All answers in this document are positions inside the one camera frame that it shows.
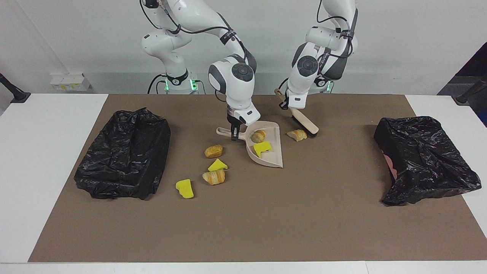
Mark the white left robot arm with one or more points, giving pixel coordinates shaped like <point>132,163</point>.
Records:
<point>300,85</point>

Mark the dark background panel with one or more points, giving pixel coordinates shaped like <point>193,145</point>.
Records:
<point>475,68</point>

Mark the yellow notched sponge piece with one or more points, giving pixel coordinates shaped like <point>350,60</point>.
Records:
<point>262,148</point>

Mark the white wall socket box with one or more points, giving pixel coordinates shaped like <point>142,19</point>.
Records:
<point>70,83</point>

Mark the yellow rounded sponge piece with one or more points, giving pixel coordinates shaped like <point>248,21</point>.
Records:
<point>184,189</point>

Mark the brown table mat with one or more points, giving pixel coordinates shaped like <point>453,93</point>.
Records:
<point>243,236</point>

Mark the black bag lined pink bin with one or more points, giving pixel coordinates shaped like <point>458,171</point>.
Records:
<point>430,163</point>

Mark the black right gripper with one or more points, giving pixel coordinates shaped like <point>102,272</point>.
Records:
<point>234,121</point>

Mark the beige hand brush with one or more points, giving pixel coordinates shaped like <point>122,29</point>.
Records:
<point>306,121</point>

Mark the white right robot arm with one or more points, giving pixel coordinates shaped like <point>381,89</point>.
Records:
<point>232,83</point>

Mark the brown toy bread roll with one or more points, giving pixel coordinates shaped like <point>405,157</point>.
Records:
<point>213,151</point>

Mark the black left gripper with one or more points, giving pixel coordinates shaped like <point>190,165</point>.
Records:
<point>284,103</point>

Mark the beige plastic dustpan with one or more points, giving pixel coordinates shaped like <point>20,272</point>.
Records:
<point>276,140</point>

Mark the toy croissant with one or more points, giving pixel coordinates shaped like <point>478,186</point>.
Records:
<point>258,136</point>
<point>214,177</point>
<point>296,135</point>

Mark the black stand foot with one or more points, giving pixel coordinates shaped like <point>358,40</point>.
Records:
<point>466,95</point>
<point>15,94</point>

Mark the yellow wedge sponge piece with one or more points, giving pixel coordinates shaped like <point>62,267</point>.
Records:
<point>217,166</point>

